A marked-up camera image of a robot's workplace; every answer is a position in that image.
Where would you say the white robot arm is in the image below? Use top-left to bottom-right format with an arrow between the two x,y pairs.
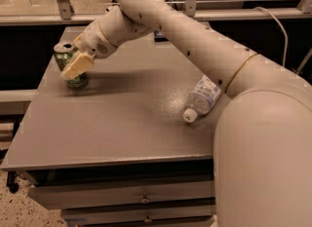
61,0 -> 312,227

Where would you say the metal railing frame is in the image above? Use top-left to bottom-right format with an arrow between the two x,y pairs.
0,0 -> 312,27

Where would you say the clear plastic water bottle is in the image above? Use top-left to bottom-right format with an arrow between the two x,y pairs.
183,75 -> 221,123

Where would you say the green soda can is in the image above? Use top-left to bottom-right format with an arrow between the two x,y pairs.
53,42 -> 90,90

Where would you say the top grey drawer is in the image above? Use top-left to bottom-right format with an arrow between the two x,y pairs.
28,181 -> 215,209

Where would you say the grey drawer cabinet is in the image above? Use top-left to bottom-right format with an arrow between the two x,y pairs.
2,36 -> 228,227

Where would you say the dark blue snack packet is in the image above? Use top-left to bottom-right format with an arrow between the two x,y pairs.
154,31 -> 167,42

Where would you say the grey drawer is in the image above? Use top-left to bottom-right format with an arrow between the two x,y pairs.
61,206 -> 216,225
28,181 -> 215,209

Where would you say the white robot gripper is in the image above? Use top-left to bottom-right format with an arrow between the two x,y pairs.
60,18 -> 118,79

